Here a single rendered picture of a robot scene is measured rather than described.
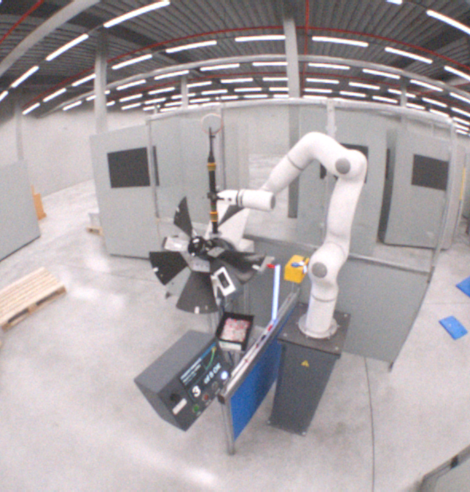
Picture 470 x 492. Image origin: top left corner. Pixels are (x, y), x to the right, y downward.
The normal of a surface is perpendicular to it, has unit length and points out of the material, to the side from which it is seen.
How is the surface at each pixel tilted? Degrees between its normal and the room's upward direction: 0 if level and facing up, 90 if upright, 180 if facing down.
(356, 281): 90
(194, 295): 50
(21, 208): 90
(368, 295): 90
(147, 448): 0
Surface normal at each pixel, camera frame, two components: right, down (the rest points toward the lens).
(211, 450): -0.03, -0.91
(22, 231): 0.97, 0.07
